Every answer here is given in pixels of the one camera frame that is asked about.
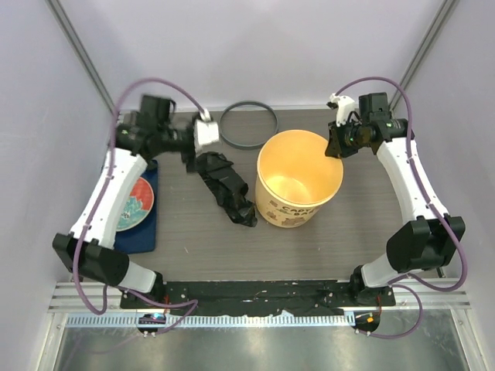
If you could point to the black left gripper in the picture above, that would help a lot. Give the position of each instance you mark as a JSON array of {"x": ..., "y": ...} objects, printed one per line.
[{"x": 189, "y": 160}]

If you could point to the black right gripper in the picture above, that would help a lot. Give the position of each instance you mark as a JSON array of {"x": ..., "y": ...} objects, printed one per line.
[{"x": 336, "y": 148}]

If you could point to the yellow capybara trash bin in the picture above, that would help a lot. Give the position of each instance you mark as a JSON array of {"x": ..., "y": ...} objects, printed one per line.
[{"x": 294, "y": 178}]

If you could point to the black trash bag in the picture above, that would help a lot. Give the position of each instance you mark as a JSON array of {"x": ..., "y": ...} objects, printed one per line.
[{"x": 227, "y": 187}]

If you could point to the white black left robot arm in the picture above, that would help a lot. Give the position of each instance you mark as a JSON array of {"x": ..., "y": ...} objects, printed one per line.
[{"x": 87, "y": 250}]

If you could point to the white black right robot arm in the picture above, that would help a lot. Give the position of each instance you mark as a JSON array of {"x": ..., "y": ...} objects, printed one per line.
[{"x": 429, "y": 234}]

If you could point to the red and teal plate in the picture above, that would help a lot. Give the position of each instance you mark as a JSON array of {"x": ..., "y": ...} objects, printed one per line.
[{"x": 138, "y": 206}]

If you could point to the blue tray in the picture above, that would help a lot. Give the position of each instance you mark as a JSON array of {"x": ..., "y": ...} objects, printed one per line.
[{"x": 141, "y": 239}]

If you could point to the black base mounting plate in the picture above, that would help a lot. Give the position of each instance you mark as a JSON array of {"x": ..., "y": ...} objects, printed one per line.
[{"x": 264, "y": 298}]

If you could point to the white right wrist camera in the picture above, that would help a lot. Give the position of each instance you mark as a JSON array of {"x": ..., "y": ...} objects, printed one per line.
[{"x": 343, "y": 105}]

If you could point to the left aluminium corner post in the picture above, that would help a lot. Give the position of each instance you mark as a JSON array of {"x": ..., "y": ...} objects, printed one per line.
[{"x": 63, "y": 20}]

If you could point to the aluminium corner post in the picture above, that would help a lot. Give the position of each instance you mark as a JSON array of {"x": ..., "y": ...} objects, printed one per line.
[
  {"x": 432, "y": 32},
  {"x": 63, "y": 20}
]

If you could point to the aluminium frame rail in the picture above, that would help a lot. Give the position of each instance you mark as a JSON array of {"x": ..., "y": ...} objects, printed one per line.
[{"x": 65, "y": 298}]

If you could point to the right aluminium corner post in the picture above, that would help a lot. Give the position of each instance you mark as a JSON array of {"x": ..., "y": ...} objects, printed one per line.
[{"x": 432, "y": 32}]

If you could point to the perforated cable duct strip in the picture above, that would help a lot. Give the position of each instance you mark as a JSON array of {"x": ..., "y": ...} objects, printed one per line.
[{"x": 147, "y": 320}]

